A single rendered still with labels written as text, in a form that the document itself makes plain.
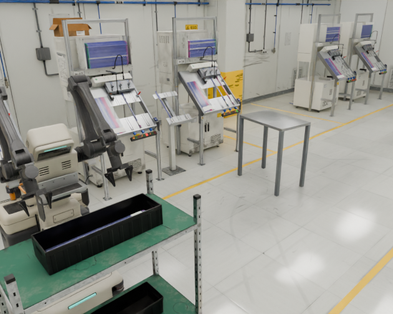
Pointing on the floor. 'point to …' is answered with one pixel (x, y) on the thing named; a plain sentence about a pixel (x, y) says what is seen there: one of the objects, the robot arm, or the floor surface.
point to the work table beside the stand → (286, 122)
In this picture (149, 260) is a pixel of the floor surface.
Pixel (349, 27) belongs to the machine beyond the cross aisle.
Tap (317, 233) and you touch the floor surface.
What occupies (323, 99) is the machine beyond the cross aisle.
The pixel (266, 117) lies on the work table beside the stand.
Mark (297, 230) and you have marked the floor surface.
